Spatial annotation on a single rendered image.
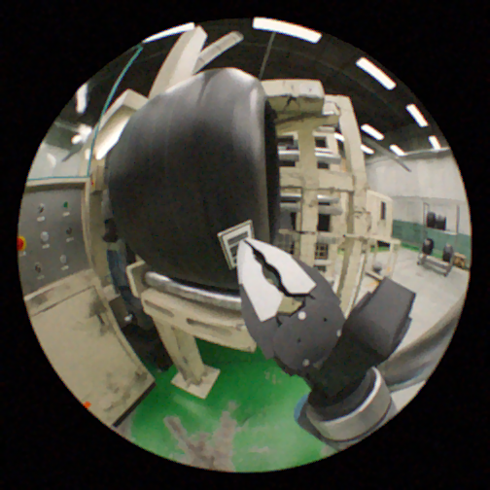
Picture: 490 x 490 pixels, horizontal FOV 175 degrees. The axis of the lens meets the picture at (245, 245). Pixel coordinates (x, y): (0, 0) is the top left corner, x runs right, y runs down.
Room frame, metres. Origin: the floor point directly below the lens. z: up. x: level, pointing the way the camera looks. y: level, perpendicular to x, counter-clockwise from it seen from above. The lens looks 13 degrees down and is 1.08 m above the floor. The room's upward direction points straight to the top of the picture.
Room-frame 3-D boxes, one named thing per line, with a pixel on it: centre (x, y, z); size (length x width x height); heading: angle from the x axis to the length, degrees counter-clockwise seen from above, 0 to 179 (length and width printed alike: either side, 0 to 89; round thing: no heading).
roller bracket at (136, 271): (0.49, 0.27, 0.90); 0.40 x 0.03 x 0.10; 164
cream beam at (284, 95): (0.69, -0.11, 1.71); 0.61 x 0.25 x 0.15; 74
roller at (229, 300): (0.30, 0.13, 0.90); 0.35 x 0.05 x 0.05; 74
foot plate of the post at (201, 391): (0.49, 0.35, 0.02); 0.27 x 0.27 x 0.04; 74
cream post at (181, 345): (0.49, 0.35, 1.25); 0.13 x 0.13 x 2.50; 74
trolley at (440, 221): (1.47, -5.56, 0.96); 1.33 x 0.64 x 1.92; 4
